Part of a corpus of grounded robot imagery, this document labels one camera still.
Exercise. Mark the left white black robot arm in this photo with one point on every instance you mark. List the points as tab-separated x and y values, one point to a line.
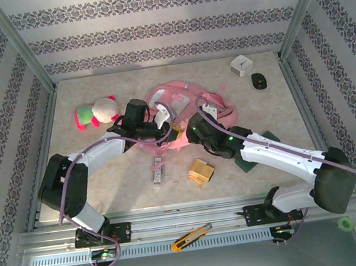
102	152

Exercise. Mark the white square alarm clock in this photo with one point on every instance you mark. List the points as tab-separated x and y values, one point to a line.
241	65

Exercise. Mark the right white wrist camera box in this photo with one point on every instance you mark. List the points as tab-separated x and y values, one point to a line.
210	111

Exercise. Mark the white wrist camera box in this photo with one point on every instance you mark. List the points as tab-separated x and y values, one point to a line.
163	115
210	111

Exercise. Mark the black computer mouse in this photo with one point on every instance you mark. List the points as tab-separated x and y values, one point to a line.
259	81

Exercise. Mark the small circuit board green light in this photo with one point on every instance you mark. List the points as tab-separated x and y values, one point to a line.
103	254
282	230

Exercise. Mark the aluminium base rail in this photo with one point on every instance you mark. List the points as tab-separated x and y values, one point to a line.
182	218

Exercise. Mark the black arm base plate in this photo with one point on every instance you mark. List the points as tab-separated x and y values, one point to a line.
123	230
256	215

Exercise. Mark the yellow wooden block toy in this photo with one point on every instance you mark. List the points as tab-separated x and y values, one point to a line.
203	170

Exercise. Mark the aluminium corner post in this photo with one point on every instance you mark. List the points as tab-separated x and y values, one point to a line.
26	51
297	17

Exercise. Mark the white green pink plush toy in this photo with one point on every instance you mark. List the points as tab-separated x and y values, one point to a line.
103	109

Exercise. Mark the aluminium side rail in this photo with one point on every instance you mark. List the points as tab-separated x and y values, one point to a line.
300	98
50	122

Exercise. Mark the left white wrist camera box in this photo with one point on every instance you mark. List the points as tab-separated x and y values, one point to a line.
163	115

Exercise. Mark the yellow black utility knife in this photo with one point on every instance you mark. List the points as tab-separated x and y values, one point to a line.
190	236

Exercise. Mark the silver rectangular bar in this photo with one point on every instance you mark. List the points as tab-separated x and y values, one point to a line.
158	177

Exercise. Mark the pink school backpack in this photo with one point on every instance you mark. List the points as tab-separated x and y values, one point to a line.
172	89

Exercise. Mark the green tape roll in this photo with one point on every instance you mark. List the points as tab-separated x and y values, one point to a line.
339	225

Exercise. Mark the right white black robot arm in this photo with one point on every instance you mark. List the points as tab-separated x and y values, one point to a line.
275	156

